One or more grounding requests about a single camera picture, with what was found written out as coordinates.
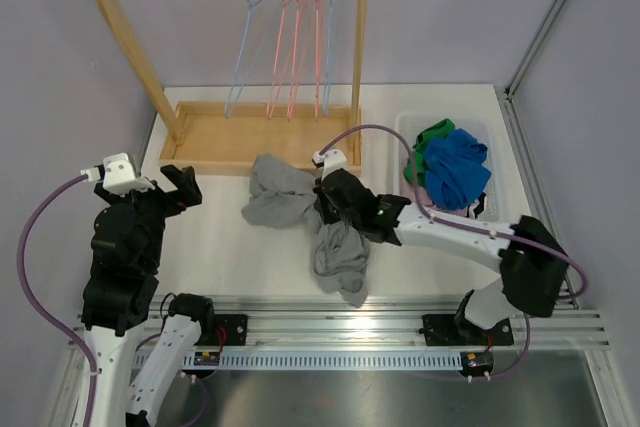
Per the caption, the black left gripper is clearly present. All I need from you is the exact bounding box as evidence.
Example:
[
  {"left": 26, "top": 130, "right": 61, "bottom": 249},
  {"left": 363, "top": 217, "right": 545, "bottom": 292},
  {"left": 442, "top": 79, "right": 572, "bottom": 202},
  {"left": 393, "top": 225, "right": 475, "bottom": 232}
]
[{"left": 97, "top": 163, "right": 201, "bottom": 270}]

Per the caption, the grey tank top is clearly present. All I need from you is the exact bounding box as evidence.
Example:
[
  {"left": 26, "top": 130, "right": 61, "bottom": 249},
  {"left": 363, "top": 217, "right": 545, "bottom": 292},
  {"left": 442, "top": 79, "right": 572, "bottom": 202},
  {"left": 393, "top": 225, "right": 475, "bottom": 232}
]
[{"left": 242, "top": 154, "right": 371, "bottom": 308}]

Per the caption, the blue tank top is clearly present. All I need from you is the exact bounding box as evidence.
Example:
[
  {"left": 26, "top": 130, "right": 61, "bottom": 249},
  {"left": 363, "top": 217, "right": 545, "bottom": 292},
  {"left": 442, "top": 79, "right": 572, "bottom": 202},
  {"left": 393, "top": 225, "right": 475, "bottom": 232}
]
[{"left": 425, "top": 129, "right": 491, "bottom": 211}]

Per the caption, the green tank top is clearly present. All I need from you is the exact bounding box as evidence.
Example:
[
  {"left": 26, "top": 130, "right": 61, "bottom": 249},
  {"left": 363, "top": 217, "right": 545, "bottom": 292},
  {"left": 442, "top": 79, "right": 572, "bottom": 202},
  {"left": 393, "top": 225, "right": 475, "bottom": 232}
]
[{"left": 403, "top": 118, "right": 456, "bottom": 187}]

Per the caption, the black white striped tank top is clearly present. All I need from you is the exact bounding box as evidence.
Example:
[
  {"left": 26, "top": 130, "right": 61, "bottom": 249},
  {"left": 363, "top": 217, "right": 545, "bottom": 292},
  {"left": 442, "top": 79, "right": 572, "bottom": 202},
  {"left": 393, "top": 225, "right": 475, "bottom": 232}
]
[{"left": 465, "top": 192, "right": 488, "bottom": 219}]

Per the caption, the light blue wire hanger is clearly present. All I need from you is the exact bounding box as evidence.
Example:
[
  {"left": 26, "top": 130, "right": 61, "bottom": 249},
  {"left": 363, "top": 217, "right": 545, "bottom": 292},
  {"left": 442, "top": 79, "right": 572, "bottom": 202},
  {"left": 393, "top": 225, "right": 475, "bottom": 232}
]
[{"left": 322, "top": 0, "right": 338, "bottom": 117}]

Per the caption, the pink wire hanger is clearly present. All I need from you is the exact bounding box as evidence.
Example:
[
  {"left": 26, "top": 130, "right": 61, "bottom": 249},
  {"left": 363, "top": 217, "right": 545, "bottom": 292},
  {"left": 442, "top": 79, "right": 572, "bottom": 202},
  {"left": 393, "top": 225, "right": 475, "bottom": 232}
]
[{"left": 314, "top": 0, "right": 323, "bottom": 120}]

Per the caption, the mauve pink tank top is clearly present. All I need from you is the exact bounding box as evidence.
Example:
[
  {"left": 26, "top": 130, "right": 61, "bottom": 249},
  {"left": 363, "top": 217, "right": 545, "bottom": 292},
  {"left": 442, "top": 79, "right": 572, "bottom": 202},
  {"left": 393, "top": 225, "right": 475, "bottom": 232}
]
[{"left": 400, "top": 181, "right": 436, "bottom": 208}]

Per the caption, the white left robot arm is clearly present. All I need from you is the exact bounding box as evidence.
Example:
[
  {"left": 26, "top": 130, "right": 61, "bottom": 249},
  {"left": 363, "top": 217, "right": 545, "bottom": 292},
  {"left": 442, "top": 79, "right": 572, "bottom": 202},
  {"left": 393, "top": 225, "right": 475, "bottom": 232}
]
[{"left": 81, "top": 165, "right": 216, "bottom": 426}]

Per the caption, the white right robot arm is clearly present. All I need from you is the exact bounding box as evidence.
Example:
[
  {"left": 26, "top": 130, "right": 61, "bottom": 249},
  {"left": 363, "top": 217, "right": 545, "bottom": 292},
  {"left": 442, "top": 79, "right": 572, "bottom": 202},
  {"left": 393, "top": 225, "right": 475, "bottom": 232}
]
[{"left": 314, "top": 169, "right": 568, "bottom": 345}]

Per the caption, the wooden clothes rack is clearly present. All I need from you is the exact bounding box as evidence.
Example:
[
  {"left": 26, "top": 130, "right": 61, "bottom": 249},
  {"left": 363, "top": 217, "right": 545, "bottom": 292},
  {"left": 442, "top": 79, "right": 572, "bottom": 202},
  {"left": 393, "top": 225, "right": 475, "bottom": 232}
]
[{"left": 94, "top": 0, "right": 368, "bottom": 176}]

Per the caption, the white perforated plastic basket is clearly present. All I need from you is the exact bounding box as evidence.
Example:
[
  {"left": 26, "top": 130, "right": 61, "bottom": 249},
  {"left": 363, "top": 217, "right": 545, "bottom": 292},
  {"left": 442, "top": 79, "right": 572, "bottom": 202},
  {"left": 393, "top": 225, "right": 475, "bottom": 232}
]
[{"left": 394, "top": 111, "right": 507, "bottom": 222}]

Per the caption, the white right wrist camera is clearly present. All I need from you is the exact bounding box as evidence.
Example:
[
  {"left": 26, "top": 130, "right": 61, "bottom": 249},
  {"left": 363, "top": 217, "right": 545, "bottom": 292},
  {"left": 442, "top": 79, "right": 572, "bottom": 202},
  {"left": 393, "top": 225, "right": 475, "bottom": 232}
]
[{"left": 312, "top": 149, "right": 348, "bottom": 180}]

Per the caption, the aluminium mounting rail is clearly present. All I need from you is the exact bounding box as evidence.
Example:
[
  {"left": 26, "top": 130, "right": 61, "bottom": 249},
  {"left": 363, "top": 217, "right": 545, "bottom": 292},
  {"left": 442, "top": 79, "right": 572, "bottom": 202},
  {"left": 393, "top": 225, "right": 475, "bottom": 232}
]
[{"left": 67, "top": 296, "right": 611, "bottom": 351}]

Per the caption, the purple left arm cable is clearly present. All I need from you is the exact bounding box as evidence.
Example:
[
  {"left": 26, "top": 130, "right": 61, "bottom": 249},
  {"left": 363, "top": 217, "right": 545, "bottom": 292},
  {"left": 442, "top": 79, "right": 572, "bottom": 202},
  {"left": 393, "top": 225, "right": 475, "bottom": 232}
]
[{"left": 17, "top": 174, "right": 209, "bottom": 427}]

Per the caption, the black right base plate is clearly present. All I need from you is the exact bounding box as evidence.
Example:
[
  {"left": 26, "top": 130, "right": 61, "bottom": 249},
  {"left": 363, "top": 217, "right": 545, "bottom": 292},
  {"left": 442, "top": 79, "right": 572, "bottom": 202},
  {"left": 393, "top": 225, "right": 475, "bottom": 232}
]
[{"left": 419, "top": 313, "right": 515, "bottom": 347}]

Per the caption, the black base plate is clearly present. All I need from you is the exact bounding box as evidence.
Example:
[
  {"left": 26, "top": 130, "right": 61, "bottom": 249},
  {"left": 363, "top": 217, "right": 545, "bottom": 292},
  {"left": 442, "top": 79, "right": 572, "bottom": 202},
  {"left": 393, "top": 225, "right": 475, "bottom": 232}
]
[
  {"left": 196, "top": 314, "right": 248, "bottom": 347},
  {"left": 419, "top": 313, "right": 515, "bottom": 347}
]

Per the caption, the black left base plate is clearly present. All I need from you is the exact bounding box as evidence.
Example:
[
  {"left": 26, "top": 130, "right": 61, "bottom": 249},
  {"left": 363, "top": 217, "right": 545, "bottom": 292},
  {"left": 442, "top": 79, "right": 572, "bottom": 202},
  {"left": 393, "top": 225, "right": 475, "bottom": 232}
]
[{"left": 196, "top": 314, "right": 248, "bottom": 347}]

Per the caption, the white slotted cable duct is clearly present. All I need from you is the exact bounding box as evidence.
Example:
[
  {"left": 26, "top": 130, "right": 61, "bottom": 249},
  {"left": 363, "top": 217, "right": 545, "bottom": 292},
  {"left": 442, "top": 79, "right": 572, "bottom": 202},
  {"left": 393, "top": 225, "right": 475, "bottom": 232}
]
[{"left": 132, "top": 351, "right": 464, "bottom": 372}]

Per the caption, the aluminium corner frame post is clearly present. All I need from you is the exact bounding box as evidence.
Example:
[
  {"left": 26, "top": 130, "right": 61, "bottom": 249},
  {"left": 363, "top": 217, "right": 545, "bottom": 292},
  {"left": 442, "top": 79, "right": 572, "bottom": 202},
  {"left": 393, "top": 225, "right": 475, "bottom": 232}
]
[{"left": 504, "top": 0, "right": 569, "bottom": 101}]

